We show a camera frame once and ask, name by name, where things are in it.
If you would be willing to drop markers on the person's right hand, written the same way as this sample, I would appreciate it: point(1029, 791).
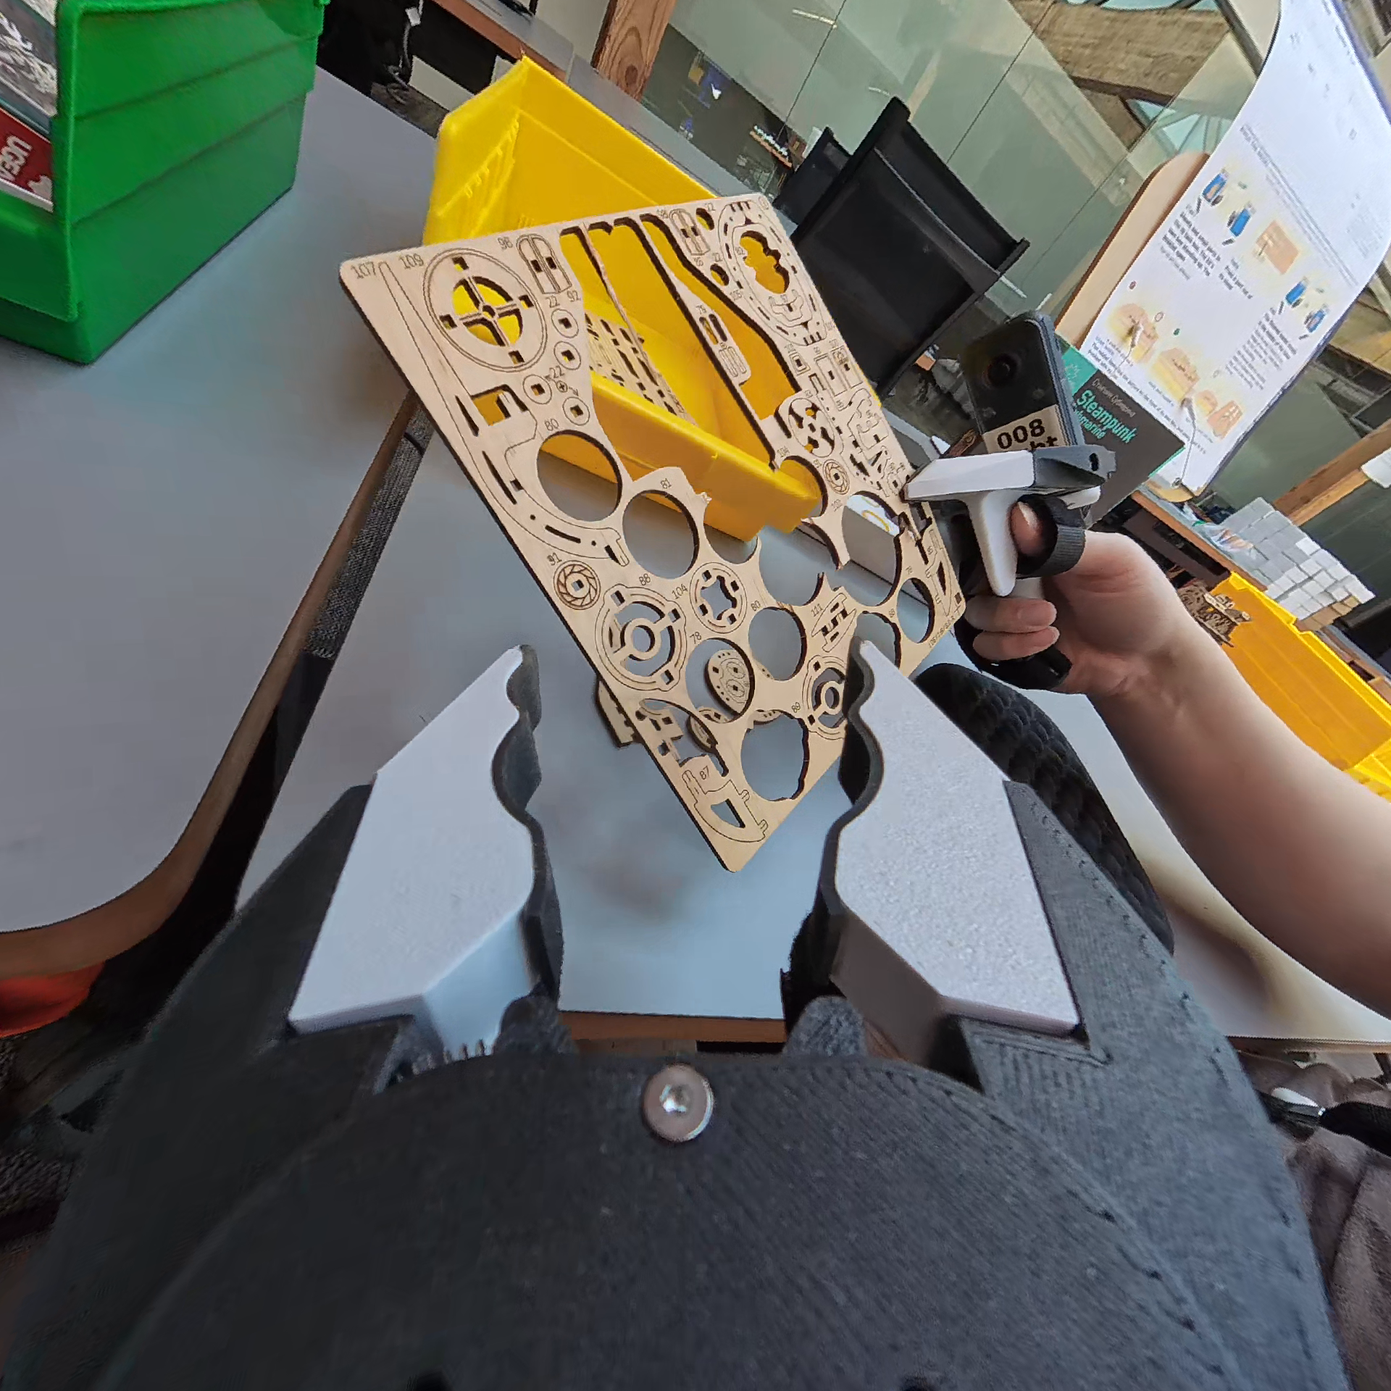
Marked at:
point(1119, 608)

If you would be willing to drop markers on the wooden poster board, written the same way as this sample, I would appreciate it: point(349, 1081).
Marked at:
point(1119, 227)

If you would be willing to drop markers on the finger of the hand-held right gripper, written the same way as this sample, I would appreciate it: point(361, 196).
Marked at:
point(989, 477)

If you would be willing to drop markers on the green plastic bin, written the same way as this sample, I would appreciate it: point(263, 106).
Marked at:
point(163, 216)

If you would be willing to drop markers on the round perforated wooden disc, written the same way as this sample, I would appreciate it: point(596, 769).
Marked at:
point(617, 717)

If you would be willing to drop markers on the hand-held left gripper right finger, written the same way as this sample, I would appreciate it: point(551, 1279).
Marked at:
point(935, 869)

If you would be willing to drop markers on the black textured wrist rest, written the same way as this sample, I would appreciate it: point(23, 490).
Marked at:
point(1043, 738)

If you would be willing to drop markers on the laser-cut wooden parts sheet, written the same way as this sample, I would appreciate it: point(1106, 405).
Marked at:
point(407, 325)

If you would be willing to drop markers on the stack of grey blocks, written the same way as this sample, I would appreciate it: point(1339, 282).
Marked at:
point(1293, 554)

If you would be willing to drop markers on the yellow plastic bin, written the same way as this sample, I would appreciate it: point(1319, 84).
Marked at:
point(511, 141)

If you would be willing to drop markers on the black plastic bin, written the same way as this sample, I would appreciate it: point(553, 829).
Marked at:
point(901, 250)

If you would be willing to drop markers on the person's right forearm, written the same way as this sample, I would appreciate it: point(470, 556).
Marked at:
point(1261, 781)

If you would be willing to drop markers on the white instruction poster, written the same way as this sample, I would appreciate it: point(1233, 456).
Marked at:
point(1250, 216)

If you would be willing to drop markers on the stack of yellow bins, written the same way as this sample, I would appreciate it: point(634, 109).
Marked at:
point(1304, 674)

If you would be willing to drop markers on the dark teal model kit box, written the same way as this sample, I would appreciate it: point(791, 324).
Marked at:
point(1119, 418)

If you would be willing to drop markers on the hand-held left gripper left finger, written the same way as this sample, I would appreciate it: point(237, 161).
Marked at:
point(435, 869)

